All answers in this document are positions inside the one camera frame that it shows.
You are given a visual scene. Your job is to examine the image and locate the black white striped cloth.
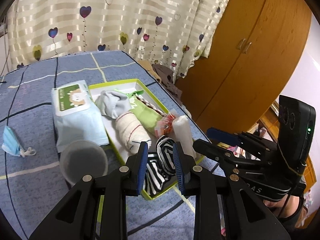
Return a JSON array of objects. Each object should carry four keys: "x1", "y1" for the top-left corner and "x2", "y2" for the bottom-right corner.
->
[{"x1": 143, "y1": 152, "x2": 171, "y2": 197}]

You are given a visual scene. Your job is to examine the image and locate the white towel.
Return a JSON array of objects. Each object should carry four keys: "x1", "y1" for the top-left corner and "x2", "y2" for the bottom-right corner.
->
[{"x1": 172, "y1": 115, "x2": 196, "y2": 159}]

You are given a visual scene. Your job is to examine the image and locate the beige towel red stripes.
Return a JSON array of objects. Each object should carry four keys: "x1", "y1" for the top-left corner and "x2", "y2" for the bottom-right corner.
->
[{"x1": 116, "y1": 111, "x2": 152, "y2": 154}]

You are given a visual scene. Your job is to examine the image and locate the green floral cloth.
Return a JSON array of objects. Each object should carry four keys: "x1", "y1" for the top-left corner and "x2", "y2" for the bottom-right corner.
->
[{"x1": 129, "y1": 96, "x2": 163, "y2": 135}]

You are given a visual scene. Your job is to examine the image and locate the grey sock bundle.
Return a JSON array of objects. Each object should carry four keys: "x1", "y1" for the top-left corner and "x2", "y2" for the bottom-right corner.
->
[{"x1": 95, "y1": 90, "x2": 131, "y2": 119}]

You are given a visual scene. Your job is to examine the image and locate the blue face mask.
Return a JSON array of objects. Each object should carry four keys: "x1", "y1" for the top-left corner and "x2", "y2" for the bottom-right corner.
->
[{"x1": 2, "y1": 126, "x2": 36, "y2": 158}]

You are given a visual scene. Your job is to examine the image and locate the small striped cloth bundle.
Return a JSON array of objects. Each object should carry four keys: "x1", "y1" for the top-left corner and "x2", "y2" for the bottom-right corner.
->
[{"x1": 156, "y1": 135, "x2": 176, "y2": 176}]

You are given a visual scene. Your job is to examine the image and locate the bright green cloth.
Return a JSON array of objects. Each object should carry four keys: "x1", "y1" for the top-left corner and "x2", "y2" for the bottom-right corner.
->
[{"x1": 126, "y1": 90, "x2": 144, "y2": 99}]

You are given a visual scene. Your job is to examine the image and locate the person right hand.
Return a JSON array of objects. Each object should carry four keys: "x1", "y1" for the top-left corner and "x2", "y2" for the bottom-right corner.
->
[{"x1": 263, "y1": 195, "x2": 308, "y2": 224}]

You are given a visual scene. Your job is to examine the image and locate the green plastic jar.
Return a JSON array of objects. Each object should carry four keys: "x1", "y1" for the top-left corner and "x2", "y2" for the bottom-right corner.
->
[{"x1": 97, "y1": 195, "x2": 104, "y2": 223}]

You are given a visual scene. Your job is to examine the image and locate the dark jar clear lid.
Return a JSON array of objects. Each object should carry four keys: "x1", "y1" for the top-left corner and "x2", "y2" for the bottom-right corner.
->
[{"x1": 60, "y1": 140, "x2": 108, "y2": 186}]

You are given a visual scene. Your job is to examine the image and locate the green white box lid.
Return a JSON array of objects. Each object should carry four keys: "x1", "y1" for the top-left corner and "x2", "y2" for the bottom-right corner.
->
[{"x1": 89, "y1": 79, "x2": 203, "y2": 200}]

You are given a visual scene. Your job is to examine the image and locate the wet wipes pack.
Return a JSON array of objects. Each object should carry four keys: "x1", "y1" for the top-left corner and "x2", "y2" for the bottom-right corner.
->
[{"x1": 51, "y1": 80, "x2": 109, "y2": 153}]

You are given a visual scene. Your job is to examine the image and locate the wooden wardrobe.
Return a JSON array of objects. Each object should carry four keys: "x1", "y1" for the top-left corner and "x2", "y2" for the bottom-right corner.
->
[{"x1": 176, "y1": 0, "x2": 311, "y2": 133}]

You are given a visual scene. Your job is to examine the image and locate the blue plaid bedsheet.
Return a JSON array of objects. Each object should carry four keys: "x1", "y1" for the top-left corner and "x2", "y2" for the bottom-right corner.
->
[{"x1": 1, "y1": 51, "x2": 195, "y2": 239}]

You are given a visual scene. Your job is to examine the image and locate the tan knitted garment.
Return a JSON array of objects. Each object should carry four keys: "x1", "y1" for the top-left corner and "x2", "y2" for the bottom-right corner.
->
[{"x1": 138, "y1": 60, "x2": 162, "y2": 83}]

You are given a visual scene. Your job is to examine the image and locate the heart pattern curtain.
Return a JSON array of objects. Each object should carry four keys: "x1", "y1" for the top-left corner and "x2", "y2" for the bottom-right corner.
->
[{"x1": 7, "y1": 0, "x2": 229, "y2": 77}]

